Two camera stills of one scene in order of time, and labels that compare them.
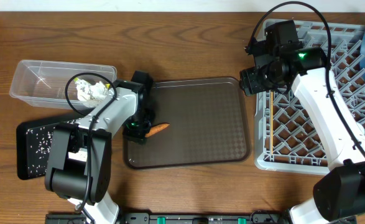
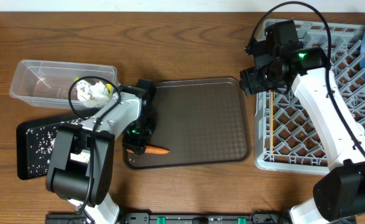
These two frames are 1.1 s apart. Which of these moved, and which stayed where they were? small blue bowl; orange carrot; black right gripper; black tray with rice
Moved: orange carrot
Stayed: black tray with rice; black right gripper; small blue bowl
